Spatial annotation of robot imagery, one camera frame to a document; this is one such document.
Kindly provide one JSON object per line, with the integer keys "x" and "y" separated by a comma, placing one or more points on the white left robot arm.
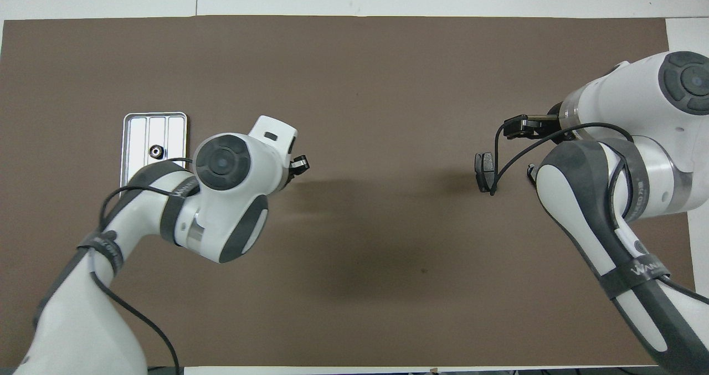
{"x": 227, "y": 198}

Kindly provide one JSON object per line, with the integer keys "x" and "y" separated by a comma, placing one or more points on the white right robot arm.
{"x": 637, "y": 98}

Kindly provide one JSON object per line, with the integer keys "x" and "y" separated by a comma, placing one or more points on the rectangular dark brake pad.
{"x": 485, "y": 167}

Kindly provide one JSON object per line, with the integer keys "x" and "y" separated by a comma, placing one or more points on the brown table mat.
{"x": 388, "y": 76}

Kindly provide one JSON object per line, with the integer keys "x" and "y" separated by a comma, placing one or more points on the angled dark brake pad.
{"x": 530, "y": 171}

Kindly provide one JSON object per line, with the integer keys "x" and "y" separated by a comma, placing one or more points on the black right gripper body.
{"x": 532, "y": 126}

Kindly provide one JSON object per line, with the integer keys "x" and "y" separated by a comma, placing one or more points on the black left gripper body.
{"x": 291, "y": 167}

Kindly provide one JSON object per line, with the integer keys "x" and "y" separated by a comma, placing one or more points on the silver metal tray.
{"x": 166, "y": 131}

